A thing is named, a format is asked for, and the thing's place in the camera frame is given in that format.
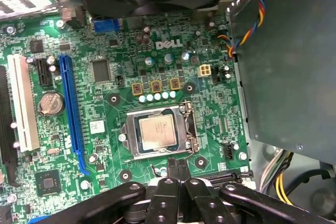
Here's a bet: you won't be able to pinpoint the twisted coloured fan wire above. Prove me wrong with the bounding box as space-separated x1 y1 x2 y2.
217 0 266 61

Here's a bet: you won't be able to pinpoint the silver-topped CPU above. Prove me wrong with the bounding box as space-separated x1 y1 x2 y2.
135 113 179 154

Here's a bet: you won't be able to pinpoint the short black expansion slot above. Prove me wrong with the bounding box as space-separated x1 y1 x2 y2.
36 57 55 87

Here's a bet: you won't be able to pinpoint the metal socket cover frame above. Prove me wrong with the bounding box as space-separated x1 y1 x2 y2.
125 100 200 161

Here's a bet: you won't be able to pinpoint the beige four-pin board connector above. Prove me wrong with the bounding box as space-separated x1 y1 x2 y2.
197 63 213 78

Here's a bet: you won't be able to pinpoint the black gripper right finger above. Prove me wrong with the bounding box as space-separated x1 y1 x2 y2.
178 159 334 224

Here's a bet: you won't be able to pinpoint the green Dell motherboard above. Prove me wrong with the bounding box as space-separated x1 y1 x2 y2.
0 11 253 224

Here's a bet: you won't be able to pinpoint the black RAM slot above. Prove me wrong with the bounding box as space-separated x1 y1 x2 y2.
207 170 254 183

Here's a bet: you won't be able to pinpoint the black open PC case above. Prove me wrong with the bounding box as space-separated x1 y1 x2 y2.
0 0 336 224

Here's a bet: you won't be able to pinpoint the blue expansion slot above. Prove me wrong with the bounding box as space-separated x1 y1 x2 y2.
59 55 90 175

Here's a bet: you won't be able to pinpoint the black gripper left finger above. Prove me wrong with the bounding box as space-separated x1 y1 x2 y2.
36 158 180 224

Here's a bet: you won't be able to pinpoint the long black expansion slot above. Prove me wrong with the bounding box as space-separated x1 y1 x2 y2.
0 65 17 183

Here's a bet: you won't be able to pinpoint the grey power supply box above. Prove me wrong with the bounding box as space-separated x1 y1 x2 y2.
228 0 336 164

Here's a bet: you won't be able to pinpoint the yellow black power wires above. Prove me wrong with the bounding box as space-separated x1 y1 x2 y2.
259 150 329 206

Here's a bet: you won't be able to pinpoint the white expansion slot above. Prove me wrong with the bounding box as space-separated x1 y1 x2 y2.
7 54 40 153

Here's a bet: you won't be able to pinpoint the blue VGA port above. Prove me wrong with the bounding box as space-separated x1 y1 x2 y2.
93 17 123 34

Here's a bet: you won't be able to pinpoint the silver coin battery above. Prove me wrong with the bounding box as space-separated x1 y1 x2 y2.
38 92 65 116

